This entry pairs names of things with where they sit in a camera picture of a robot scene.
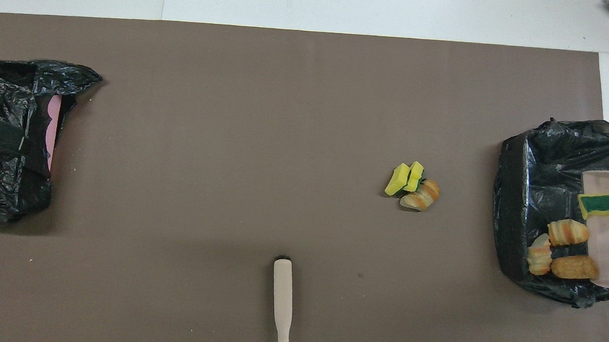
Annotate crumpled black trash bag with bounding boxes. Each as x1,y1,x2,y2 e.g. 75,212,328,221
0,57,104,227

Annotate pink plastic bin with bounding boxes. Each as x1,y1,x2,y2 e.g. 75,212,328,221
43,94,63,172

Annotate yellow sponge piece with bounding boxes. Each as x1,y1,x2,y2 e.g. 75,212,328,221
403,160,425,193
385,163,411,197

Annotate brown oval bread roll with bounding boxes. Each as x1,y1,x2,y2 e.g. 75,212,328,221
550,253,600,281

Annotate black bag lined bin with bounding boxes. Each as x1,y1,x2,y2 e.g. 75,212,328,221
487,114,609,310

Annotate green and yellow sponge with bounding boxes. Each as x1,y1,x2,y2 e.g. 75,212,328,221
576,189,609,227

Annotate brown table mat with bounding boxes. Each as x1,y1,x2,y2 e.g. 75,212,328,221
0,11,609,342

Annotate orange striped croissant piece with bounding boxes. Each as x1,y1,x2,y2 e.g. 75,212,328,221
546,217,590,249

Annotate beige brush black bristles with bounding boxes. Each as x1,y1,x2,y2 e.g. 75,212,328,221
269,255,297,342

